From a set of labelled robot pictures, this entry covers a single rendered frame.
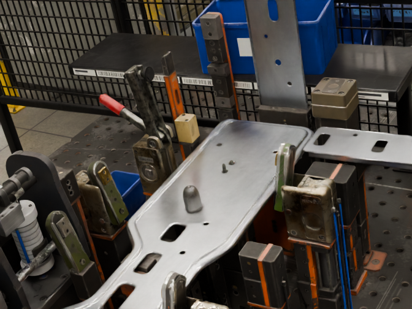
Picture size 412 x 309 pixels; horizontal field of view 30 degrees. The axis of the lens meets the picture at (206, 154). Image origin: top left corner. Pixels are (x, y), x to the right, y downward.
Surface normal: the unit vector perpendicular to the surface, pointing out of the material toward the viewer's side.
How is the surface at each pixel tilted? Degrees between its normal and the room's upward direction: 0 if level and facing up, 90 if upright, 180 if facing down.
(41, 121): 0
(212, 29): 90
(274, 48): 90
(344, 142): 0
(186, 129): 90
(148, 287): 0
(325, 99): 89
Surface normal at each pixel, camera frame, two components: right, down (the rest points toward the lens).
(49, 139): -0.18, -0.84
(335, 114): -0.48, 0.50
